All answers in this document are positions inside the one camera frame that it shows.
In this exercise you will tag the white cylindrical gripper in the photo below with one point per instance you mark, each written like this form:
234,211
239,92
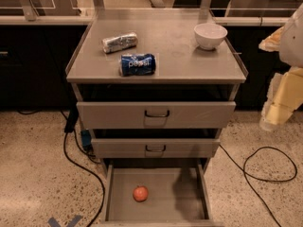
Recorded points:
293,44

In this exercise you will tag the red apple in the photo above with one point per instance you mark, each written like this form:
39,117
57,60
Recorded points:
140,193

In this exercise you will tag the grey metal drawer cabinet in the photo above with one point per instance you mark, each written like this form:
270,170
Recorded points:
184,71

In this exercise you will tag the grey open bottom drawer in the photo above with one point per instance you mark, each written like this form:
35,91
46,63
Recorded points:
177,195

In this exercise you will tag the grey top drawer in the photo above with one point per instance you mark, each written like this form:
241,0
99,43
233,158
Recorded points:
155,115

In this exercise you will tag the grey middle drawer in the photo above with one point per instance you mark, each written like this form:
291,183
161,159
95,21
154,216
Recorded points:
155,148

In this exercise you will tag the white ceramic bowl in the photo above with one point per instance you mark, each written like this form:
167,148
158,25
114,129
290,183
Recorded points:
209,36

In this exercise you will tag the blue pepsi can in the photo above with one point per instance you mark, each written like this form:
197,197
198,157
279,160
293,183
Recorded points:
137,65

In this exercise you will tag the silver foil snack bag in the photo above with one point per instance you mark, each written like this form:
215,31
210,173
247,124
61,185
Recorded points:
119,43

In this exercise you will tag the blue power adapter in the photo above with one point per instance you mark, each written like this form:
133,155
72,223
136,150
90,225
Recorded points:
85,137

